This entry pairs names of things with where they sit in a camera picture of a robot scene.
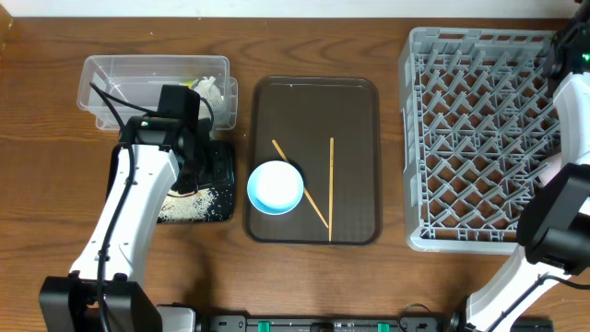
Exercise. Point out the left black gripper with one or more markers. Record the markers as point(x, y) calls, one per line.
point(187, 185)

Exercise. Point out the rice food scraps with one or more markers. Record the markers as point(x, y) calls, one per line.
point(206, 205)

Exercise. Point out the light blue bowl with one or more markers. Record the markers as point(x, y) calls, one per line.
point(275, 187)

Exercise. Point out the yellow snack wrapper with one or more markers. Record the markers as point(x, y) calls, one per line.
point(189, 84)

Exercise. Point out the pink cup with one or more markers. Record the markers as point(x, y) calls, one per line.
point(549, 168)

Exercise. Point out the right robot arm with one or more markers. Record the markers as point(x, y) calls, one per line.
point(553, 229)

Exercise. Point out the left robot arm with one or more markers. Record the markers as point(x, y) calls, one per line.
point(103, 289)

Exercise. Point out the black waste tray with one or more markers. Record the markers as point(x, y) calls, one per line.
point(223, 168)

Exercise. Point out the grey dishwasher rack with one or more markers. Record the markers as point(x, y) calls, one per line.
point(480, 126)

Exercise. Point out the crumpled white tissue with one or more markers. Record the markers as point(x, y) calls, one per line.
point(206, 87)

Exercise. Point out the clear plastic bin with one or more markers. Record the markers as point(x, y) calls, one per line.
point(138, 79)

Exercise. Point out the brown serving tray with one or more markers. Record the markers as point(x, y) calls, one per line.
point(301, 114)

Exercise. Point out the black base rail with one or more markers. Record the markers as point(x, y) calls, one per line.
point(322, 323)

